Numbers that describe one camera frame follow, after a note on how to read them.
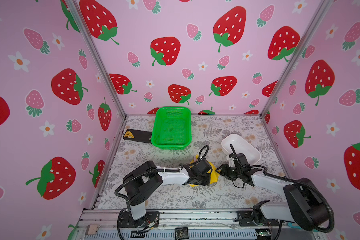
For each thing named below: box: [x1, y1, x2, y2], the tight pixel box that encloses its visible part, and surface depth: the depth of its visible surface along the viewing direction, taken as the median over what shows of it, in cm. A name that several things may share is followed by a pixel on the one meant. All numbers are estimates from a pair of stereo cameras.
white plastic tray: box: [221, 134, 262, 166], surface depth 101 cm
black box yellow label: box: [123, 129, 152, 144], surface depth 109 cm
